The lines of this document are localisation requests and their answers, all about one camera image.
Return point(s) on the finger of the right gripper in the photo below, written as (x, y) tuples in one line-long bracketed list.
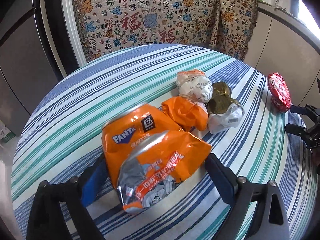
[(298, 110), (296, 130)]

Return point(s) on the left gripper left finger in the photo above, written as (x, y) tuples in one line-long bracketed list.
[(46, 220)]

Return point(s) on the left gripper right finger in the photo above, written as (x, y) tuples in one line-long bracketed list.
[(269, 219)]

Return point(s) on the red foil snack bag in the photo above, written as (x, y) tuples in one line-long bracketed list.
[(281, 97)]

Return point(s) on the grey wrapper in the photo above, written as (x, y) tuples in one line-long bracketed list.
[(224, 111)]

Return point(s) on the white orange wrapper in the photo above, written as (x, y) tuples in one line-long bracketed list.
[(195, 85)]

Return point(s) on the orange foil snack bag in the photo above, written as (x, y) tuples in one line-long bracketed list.
[(157, 166)]

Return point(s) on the white kitchen cabinets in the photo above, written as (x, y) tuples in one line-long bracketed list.
[(281, 43)]

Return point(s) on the grey refrigerator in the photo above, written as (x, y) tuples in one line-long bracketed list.
[(28, 68)]

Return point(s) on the patterned fu character cloth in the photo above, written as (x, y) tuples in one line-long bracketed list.
[(106, 26)]

